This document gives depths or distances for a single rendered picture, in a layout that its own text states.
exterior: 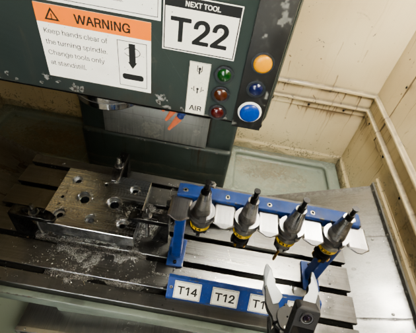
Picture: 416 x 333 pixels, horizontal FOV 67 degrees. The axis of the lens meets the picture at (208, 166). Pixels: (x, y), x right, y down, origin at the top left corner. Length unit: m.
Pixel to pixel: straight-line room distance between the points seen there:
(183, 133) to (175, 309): 0.71
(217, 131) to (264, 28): 0.98
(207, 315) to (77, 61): 0.76
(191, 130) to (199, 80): 0.89
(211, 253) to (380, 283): 0.63
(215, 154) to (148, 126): 0.33
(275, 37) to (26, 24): 0.33
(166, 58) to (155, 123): 0.92
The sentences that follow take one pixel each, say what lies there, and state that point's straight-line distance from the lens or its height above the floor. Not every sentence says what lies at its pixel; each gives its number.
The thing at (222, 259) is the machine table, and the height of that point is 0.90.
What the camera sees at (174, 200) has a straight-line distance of 0.79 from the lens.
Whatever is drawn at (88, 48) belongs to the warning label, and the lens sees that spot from 0.50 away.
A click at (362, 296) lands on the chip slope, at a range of 1.33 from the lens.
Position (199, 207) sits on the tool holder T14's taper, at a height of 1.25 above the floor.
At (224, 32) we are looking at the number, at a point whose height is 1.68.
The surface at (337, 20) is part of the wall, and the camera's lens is 1.56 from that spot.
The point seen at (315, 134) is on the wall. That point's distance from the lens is 1.87.
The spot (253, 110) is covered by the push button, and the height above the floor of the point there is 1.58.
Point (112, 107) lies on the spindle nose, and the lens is 0.71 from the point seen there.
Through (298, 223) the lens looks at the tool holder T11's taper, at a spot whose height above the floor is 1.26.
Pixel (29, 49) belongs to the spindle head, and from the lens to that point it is 0.55.
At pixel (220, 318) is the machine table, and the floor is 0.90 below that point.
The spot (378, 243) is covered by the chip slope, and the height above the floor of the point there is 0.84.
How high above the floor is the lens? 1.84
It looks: 45 degrees down
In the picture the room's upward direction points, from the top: 11 degrees clockwise
